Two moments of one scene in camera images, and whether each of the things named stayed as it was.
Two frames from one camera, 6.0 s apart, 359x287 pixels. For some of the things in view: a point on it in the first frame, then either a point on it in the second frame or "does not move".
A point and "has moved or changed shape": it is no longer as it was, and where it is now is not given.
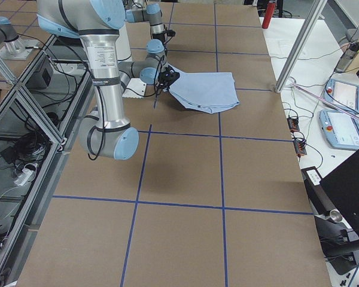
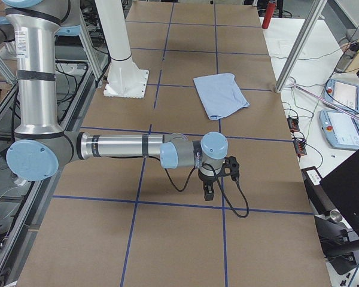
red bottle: [270, 9] does not move
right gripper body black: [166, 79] → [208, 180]
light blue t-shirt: [207, 92] has moved or changed shape
